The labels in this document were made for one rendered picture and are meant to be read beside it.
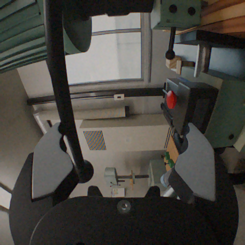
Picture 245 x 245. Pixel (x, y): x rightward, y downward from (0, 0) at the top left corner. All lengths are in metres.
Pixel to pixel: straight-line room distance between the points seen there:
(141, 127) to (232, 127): 1.36
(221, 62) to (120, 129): 1.41
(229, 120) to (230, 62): 0.11
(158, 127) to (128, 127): 0.41
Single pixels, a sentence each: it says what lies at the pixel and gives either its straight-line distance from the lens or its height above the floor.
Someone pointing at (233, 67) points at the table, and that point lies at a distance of 0.27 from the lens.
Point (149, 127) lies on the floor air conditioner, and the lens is 1.57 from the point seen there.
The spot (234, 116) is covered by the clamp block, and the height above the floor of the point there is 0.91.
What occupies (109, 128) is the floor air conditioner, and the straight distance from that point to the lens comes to 1.56.
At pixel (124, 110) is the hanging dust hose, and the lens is 1.53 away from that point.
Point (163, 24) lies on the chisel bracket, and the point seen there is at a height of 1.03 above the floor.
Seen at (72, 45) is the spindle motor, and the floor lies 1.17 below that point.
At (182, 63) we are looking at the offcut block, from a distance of 0.37.
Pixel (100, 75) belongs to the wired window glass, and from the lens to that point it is 1.63.
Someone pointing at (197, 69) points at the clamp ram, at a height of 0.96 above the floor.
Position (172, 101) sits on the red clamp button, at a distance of 0.19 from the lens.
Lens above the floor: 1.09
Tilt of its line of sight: 3 degrees up
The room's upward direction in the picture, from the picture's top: 92 degrees counter-clockwise
